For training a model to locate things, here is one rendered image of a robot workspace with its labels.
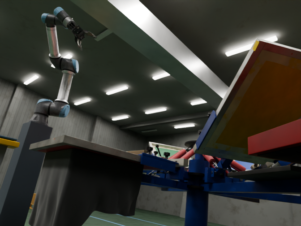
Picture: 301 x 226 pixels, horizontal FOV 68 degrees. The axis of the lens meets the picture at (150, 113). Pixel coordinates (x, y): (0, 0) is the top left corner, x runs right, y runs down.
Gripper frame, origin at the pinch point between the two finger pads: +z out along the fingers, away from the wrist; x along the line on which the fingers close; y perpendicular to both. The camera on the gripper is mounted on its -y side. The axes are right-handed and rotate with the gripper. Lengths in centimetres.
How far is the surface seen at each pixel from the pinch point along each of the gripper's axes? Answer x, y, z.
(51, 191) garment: -73, 44, 64
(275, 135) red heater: 23, 78, 113
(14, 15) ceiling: -51, -402, -355
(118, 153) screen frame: -34, 42, 74
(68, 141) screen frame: -45, 59, 53
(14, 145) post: -72, 42, 31
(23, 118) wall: -362, -847, -310
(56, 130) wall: -321, -948, -197
